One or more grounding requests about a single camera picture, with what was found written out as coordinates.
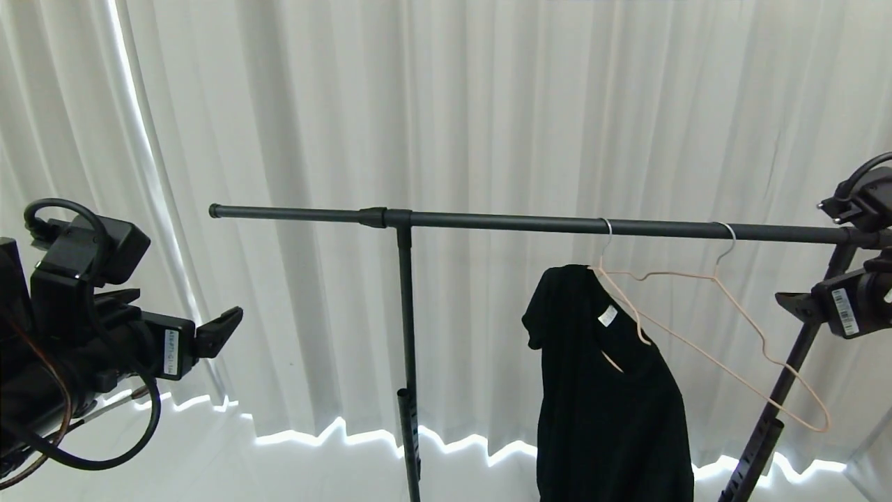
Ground black garment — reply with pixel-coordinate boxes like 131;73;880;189
521;264;695;502

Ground pink clothes hanger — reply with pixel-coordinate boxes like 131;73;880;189
589;218;654;375
603;222;832;434

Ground black cable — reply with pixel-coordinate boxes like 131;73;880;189
0;199;162;471
840;152;892;203

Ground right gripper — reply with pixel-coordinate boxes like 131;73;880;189
775;268;892;341

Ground black clothes rack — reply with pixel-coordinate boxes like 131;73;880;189
208;204;892;502

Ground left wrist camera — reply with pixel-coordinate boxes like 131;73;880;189
24;199;151;328

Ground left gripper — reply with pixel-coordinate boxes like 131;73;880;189
70;306;245;405

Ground white curtain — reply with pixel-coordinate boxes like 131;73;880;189
0;0;892;475

